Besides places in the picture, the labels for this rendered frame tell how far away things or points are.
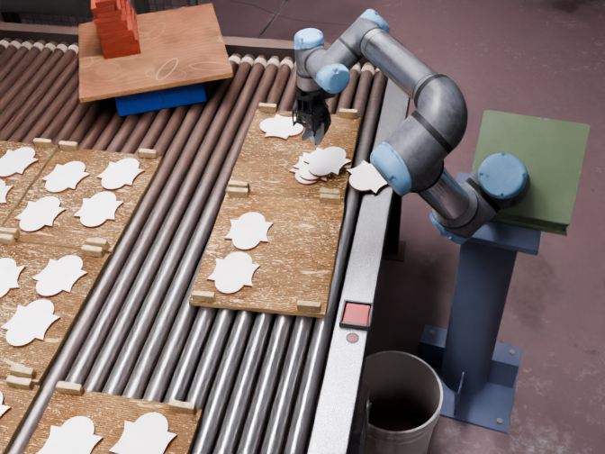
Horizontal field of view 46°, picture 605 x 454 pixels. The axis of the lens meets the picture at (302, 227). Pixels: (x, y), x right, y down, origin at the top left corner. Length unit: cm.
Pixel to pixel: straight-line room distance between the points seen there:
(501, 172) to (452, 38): 286
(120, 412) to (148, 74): 121
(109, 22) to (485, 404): 187
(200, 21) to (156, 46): 21
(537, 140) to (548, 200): 17
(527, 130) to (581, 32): 279
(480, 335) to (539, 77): 222
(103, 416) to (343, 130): 115
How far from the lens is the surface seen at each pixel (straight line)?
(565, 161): 209
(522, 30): 480
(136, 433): 162
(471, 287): 228
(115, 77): 248
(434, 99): 150
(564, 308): 309
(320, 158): 213
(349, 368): 168
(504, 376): 274
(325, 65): 177
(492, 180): 184
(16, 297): 198
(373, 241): 194
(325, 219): 198
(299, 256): 188
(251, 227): 196
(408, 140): 147
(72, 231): 209
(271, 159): 218
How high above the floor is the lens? 231
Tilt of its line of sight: 45 degrees down
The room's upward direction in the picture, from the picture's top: 4 degrees counter-clockwise
